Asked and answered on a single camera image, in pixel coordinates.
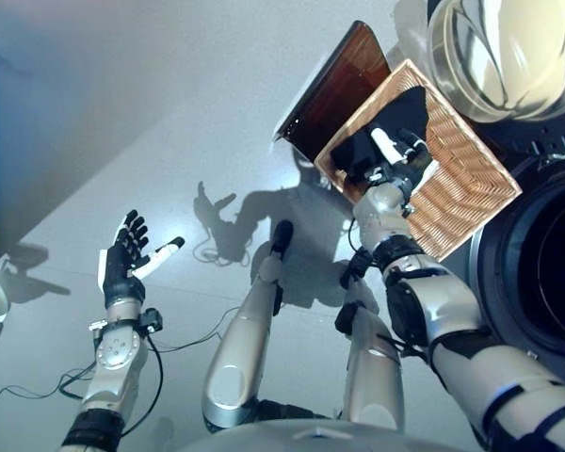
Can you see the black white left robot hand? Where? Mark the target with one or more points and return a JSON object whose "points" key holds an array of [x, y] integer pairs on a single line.
{"points": [[120, 278]]}

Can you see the rectangular wicker laundry basket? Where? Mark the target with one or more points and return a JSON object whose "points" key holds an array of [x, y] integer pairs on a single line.
{"points": [[456, 179]]}

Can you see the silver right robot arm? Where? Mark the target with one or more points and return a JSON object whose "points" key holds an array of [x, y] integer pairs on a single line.
{"points": [[452, 320]]}

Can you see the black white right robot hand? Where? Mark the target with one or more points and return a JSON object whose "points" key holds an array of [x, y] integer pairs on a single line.
{"points": [[405, 169]]}

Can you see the silver robot torso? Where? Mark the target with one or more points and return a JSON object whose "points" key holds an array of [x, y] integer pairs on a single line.
{"points": [[320, 438]]}

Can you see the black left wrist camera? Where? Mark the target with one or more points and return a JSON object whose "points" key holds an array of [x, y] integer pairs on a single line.
{"points": [[150, 320]]}

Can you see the dark grey washing machine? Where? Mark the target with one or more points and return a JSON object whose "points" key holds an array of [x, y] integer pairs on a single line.
{"points": [[537, 263]]}

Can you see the round glass washing machine door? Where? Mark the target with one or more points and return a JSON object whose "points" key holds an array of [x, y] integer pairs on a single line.
{"points": [[504, 56]]}

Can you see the silver right robot leg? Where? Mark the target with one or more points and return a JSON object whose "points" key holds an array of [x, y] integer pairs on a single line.
{"points": [[372, 376]]}

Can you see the black garment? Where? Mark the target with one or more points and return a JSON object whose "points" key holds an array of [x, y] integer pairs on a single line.
{"points": [[400, 113]]}

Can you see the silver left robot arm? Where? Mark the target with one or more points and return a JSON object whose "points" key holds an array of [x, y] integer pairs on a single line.
{"points": [[117, 367]]}

